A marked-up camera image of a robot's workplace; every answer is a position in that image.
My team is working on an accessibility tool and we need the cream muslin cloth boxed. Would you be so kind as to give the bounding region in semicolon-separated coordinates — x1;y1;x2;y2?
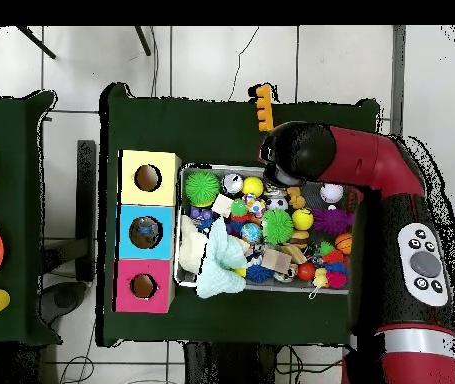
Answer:
178;214;210;275

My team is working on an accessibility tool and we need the mint green cloth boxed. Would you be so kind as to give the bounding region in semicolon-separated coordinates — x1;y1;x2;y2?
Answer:
194;217;251;301

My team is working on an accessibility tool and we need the green spiky ball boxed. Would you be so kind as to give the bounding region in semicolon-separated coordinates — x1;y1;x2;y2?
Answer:
261;207;296;245
184;169;223;208

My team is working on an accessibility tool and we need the clear plastic packet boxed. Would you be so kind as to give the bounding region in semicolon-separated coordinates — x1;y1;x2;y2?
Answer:
136;223;163;244

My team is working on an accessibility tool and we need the orange plastic comb toy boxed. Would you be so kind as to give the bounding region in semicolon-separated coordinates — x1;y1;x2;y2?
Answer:
248;83;276;133

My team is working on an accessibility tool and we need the wooden box with three holes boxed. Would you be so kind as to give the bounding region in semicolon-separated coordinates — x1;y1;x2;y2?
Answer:
113;148;182;315

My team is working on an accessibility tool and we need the clear mesh bin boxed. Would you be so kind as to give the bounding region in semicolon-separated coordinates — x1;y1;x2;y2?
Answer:
174;163;376;296

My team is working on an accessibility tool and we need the yellow smiley ball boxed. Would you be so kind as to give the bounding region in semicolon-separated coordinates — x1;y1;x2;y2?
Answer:
291;207;315;232

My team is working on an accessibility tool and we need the dark green tablecloth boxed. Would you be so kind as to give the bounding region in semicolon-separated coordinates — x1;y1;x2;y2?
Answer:
0;90;59;347
98;82;382;353

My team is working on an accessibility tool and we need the white baseball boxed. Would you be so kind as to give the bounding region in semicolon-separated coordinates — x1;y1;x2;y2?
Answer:
320;183;344;205

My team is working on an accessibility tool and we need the purple spiky toy with eyes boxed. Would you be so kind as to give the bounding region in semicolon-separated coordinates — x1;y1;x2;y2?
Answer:
313;207;355;235

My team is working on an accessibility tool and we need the small orange basketball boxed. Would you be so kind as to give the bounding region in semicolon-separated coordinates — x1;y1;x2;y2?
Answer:
334;231;354;256

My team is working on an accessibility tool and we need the black tripod leg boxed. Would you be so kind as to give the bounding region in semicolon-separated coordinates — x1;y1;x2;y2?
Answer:
14;26;57;60
134;26;153;57

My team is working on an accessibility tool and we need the grey floor strip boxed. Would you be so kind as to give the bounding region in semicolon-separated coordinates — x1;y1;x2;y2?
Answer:
390;26;408;139

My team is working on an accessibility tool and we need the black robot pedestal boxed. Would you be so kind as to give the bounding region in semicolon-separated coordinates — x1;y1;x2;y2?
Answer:
182;342;344;384

